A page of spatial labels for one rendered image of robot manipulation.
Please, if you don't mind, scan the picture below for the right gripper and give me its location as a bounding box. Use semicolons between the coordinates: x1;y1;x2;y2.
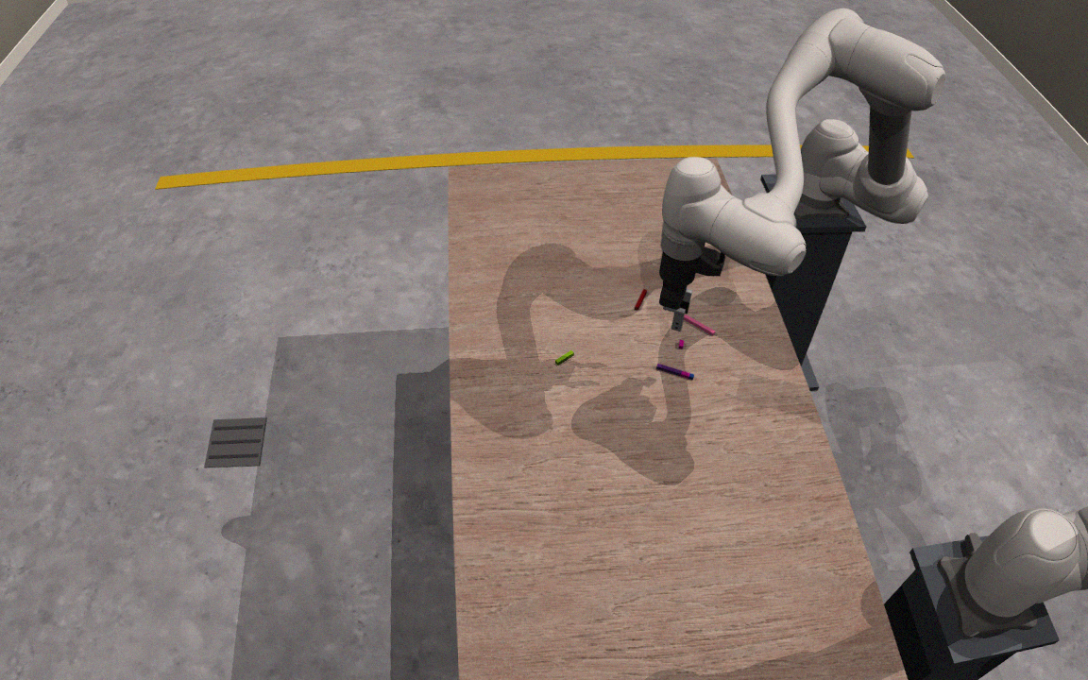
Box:
659;226;726;332

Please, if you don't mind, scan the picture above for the pink rod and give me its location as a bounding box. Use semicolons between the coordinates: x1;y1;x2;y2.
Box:
684;314;715;336

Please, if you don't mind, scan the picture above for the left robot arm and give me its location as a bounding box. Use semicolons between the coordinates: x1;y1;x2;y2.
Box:
938;506;1088;639

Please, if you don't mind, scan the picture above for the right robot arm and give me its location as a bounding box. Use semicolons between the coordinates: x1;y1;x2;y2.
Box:
662;8;945;277

